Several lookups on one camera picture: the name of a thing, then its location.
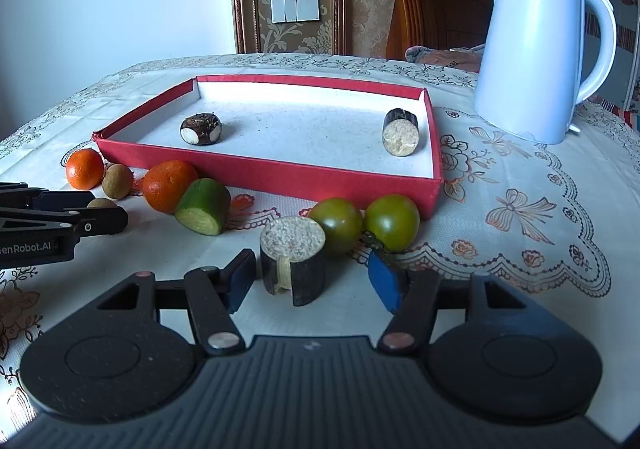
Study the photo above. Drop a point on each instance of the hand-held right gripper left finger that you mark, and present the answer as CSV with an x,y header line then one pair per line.
x,y
240,280

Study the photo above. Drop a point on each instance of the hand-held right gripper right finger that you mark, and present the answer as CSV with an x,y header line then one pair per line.
x,y
386,285

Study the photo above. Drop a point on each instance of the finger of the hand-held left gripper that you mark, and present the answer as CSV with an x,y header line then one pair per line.
x,y
55,199
102,221

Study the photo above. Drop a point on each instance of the brown longan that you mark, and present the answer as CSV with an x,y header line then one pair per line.
x,y
117,181
102,203

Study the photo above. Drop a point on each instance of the green tomato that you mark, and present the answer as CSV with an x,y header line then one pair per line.
x,y
392,221
337,224

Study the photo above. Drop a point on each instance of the thick sugarcane piece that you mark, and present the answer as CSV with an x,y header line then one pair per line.
x,y
292,239

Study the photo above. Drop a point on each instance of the large orange mandarin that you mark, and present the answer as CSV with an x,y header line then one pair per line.
x,y
167,184

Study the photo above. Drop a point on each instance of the red shallow box tray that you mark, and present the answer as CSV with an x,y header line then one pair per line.
x,y
250,174

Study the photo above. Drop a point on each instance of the small orange mandarin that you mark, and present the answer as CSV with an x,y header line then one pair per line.
x,y
84,169

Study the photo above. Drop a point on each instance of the green cucumber piece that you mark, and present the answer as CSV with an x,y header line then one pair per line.
x,y
202,205

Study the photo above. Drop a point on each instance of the embroidered cream tablecloth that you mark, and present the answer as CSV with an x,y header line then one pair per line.
x,y
500,279

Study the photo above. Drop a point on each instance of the dark brown water chestnut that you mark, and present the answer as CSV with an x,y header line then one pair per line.
x,y
200,126

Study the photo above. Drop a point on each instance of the short sugarcane piece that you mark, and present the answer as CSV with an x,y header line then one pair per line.
x,y
400,135

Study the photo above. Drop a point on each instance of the white electric kettle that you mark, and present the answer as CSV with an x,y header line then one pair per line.
x,y
530,54

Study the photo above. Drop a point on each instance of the wardrobe with patterned doors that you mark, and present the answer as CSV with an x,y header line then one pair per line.
x,y
625,4

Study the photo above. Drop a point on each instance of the white wall light switch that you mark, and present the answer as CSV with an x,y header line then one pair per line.
x,y
295,9

